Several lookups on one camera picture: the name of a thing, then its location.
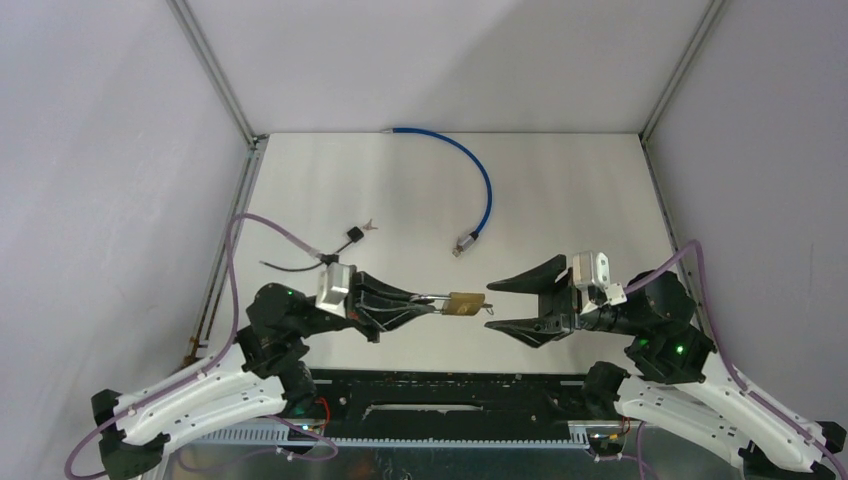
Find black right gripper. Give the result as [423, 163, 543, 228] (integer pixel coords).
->
[481, 253, 641, 347]

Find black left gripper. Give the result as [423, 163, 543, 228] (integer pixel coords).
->
[292, 264, 434, 343]

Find brass padlock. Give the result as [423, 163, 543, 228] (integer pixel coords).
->
[416, 292, 488, 316]

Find black cable lock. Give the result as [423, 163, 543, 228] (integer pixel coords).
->
[259, 227, 365, 274]

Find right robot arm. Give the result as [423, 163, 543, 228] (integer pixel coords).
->
[489, 252, 847, 479]

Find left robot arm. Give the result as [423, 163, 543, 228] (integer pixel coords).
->
[91, 267, 438, 479]

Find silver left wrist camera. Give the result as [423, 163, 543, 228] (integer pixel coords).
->
[315, 263, 355, 317]

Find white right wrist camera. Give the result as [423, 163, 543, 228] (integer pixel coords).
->
[572, 251, 627, 313]

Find blue cable lock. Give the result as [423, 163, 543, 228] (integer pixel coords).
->
[381, 127, 495, 259]

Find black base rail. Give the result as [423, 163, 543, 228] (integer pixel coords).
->
[280, 369, 630, 446]

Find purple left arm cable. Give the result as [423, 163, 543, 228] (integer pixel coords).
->
[64, 213, 340, 480]

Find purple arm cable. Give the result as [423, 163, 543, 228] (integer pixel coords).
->
[64, 213, 340, 480]
[622, 239, 848, 480]

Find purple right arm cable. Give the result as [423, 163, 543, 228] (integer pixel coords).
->
[622, 239, 848, 480]

